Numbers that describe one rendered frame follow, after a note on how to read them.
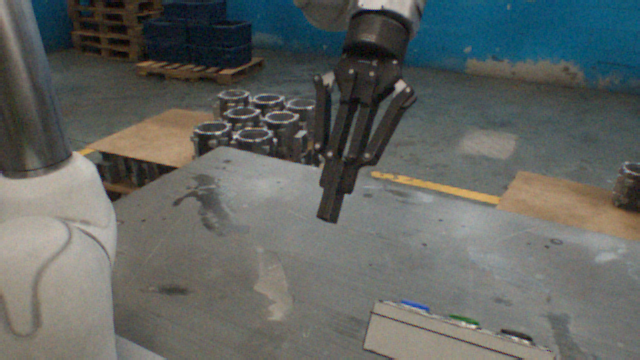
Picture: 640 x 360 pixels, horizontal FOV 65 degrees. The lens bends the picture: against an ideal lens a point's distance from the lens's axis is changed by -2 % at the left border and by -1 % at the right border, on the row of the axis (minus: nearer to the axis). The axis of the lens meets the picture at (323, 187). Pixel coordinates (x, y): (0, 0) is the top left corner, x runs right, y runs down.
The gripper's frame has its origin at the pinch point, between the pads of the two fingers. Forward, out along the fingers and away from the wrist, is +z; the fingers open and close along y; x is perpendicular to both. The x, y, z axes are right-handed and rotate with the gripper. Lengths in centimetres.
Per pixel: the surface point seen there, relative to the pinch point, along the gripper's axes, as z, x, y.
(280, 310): 18.7, 32.4, -17.0
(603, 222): -47, 223, 52
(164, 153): -24, 160, -166
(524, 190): -58, 238, 12
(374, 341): 14.1, -3.5, 9.7
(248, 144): -34, 144, -106
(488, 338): 10.6, -3.5, 19.8
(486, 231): -8, 67, 12
